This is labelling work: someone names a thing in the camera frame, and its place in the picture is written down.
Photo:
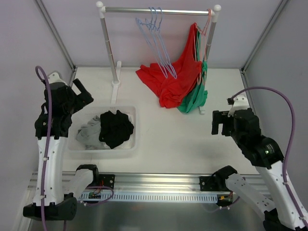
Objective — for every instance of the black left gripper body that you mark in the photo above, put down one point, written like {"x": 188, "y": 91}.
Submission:
{"x": 82, "y": 96}

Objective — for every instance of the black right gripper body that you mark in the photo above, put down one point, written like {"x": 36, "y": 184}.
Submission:
{"x": 223, "y": 122}

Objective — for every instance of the grey tank top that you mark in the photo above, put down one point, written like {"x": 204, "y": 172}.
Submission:
{"x": 88, "y": 134}

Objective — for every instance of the black tank top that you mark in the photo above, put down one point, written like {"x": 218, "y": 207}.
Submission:
{"x": 115, "y": 128}

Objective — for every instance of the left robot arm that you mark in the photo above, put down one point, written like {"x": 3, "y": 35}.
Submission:
{"x": 52, "y": 200}

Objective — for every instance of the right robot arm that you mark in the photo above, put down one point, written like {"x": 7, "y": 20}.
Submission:
{"x": 283, "y": 211}

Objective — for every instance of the green tank top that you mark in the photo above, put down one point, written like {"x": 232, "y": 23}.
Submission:
{"x": 198, "y": 95}

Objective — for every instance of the red tank top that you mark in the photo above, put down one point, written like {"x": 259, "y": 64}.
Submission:
{"x": 173, "y": 90}

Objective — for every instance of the white plastic perforated basket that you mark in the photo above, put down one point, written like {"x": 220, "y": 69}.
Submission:
{"x": 74, "y": 148}

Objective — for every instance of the white clothes rack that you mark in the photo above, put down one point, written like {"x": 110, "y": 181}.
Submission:
{"x": 128, "y": 40}

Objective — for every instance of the red garment on table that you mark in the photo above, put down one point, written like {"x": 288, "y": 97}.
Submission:
{"x": 153, "y": 77}

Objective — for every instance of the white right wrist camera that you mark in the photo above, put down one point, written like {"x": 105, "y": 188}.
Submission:
{"x": 239, "y": 102}

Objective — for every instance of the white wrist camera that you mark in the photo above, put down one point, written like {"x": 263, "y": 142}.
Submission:
{"x": 239, "y": 102}
{"x": 53, "y": 81}

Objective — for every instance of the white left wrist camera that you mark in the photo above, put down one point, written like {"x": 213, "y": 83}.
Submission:
{"x": 53, "y": 81}

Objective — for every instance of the pink wire hanger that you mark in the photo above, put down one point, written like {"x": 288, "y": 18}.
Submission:
{"x": 204, "y": 43}

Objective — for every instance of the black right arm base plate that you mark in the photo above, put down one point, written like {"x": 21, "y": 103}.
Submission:
{"x": 212, "y": 184}

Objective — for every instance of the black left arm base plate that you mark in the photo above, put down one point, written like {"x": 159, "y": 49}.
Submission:
{"x": 107, "y": 180}

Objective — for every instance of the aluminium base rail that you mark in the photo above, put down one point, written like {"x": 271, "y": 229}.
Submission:
{"x": 159, "y": 183}

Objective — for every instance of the white slotted cable duct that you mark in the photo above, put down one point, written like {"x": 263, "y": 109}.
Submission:
{"x": 207, "y": 198}

